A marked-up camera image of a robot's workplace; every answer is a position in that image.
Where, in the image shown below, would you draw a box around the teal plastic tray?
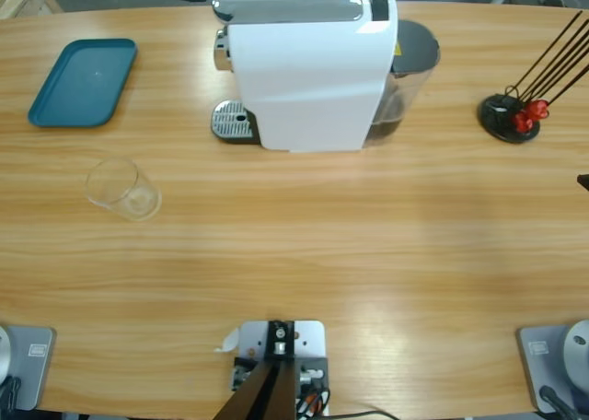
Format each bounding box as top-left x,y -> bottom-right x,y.
27,38 -> 139,129

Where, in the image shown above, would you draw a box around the thin black mount wires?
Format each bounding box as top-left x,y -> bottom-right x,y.
296,387 -> 331,416

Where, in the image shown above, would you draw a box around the white paper tag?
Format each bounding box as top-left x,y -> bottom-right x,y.
214,326 -> 241,355

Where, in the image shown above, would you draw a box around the dark aluminium post with bracket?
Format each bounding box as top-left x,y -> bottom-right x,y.
214,319 -> 296,420

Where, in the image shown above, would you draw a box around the metal drip tray grille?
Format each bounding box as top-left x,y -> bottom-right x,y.
210,99 -> 261,146

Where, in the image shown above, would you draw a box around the black base cable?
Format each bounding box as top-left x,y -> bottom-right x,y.
0,376 -> 23,414
537,385 -> 583,420

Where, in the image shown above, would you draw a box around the clear drinking glass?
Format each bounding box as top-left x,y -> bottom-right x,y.
85,157 -> 163,222

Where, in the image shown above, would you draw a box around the black capsule holder with rods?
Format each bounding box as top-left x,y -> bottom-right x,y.
477,9 -> 589,145

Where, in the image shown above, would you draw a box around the white coffee machine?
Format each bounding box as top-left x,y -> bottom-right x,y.
210,0 -> 399,155

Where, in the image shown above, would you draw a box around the thick black cable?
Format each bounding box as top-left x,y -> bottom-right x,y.
329,408 -> 392,420

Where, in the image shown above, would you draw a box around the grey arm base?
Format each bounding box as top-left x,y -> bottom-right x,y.
0,325 -> 57,412
515,318 -> 589,414

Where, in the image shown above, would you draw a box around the chrome coffee machine lever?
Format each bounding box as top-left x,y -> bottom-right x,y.
211,0 -> 369,25

